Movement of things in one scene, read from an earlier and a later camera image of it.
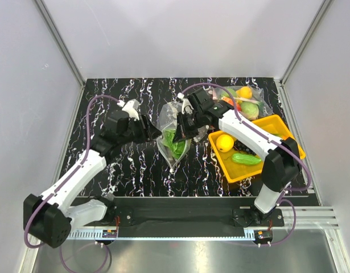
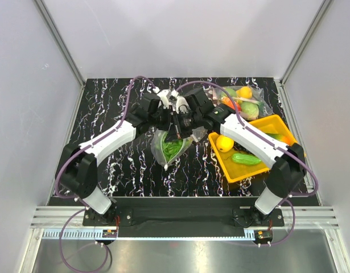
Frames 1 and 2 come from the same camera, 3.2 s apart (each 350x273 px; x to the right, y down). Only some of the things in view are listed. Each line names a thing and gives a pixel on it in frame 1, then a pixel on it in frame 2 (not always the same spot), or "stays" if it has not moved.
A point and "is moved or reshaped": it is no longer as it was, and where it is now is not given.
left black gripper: x=149 y=133 → x=167 y=111
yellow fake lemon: x=225 y=143 stays
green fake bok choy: x=176 y=148 is moved or reshaped
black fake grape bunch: x=239 y=145 stays
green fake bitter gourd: x=244 y=159 stays
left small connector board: x=109 y=233 stays
